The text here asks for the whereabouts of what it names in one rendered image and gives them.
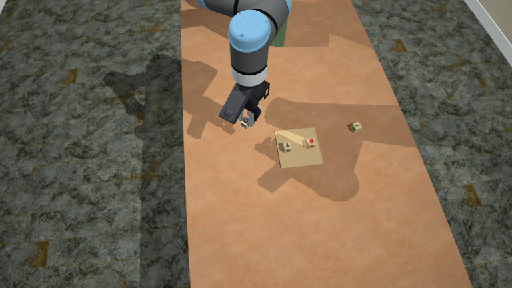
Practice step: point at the tan square mat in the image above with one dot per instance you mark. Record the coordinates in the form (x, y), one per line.
(300, 155)

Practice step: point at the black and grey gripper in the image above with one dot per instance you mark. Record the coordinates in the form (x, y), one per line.
(254, 110)

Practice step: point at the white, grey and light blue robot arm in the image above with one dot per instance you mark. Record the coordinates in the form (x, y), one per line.
(250, 36)

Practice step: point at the beige letter block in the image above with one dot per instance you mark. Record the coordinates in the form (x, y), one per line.
(310, 143)
(356, 127)
(287, 147)
(244, 122)

